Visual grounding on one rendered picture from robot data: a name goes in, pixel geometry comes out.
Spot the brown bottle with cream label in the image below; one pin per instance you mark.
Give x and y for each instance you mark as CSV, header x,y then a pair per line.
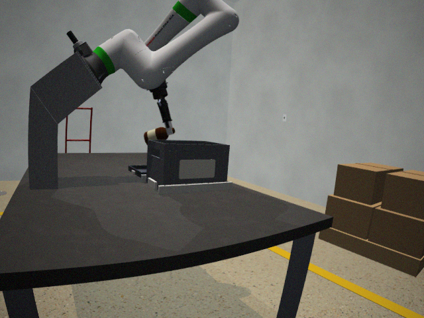
x,y
156,134

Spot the black crate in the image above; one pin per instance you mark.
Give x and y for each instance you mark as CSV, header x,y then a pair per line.
x,y
186,162

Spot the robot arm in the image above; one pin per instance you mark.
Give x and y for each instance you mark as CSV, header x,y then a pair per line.
x,y
148,69

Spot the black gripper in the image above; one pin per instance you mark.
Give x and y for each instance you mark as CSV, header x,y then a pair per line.
x,y
164,110

